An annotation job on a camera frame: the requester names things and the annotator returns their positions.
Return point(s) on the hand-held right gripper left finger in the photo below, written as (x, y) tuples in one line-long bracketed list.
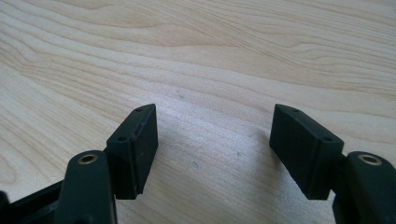
[(134, 155)]

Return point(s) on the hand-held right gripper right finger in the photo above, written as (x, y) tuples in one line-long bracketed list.
[(306, 152)]

